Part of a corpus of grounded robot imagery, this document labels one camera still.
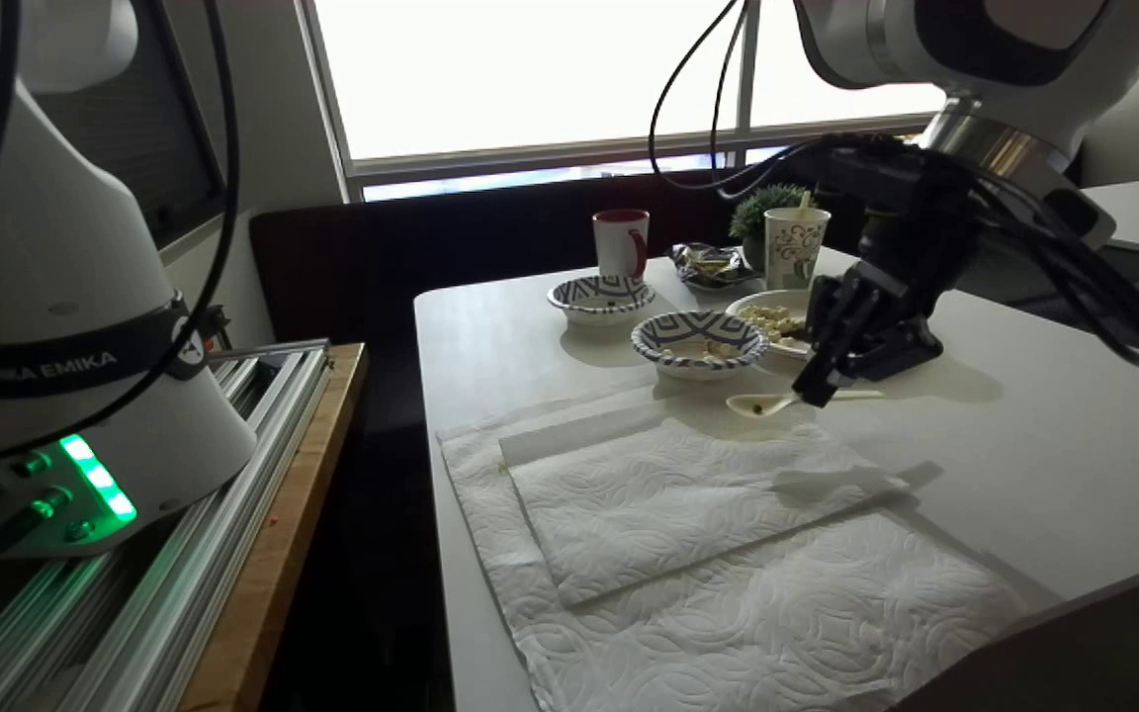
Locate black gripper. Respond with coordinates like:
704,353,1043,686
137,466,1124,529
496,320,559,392
792,148,979,408

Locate cream plastic spoon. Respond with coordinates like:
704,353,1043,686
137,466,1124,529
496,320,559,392
725,390,887,421

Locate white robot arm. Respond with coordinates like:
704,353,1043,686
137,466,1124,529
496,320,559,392
782,0,1139,403

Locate near blue patterned bowl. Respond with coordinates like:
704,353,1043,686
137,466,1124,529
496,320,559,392
627,309,766,380

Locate blue patterned bowl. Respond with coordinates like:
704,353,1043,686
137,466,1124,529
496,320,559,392
627,309,766,380
551,276,656,325

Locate far blue patterned bowl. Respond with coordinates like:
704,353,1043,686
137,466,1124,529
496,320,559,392
551,276,656,325

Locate white plate with popcorn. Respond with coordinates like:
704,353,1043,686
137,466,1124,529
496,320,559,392
726,288,809,358

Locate patterned paper cup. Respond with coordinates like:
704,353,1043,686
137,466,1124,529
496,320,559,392
762,205,830,288

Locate small green plant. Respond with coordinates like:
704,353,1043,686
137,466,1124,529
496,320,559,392
726,182,805,273

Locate black snack bag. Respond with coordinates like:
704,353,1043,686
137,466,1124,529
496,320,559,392
667,242,758,292

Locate large white paper towel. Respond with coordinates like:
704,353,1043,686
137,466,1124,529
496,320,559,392
443,397,1022,712

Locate folded white paper towel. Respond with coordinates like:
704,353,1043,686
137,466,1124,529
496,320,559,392
497,408,907,607

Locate dark bench seat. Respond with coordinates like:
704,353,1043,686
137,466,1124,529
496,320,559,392
254,180,1139,712

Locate wooden side board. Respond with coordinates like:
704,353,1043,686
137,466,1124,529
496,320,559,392
175,345,369,712

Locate white mug red handle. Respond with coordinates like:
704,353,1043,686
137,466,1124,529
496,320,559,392
594,210,647,276

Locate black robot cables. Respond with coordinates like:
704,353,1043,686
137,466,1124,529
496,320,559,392
645,0,1139,372

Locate window frame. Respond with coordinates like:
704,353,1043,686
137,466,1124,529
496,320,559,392
307,0,942,204

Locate aluminium rail frame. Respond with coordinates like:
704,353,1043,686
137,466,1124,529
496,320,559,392
0,345,354,712

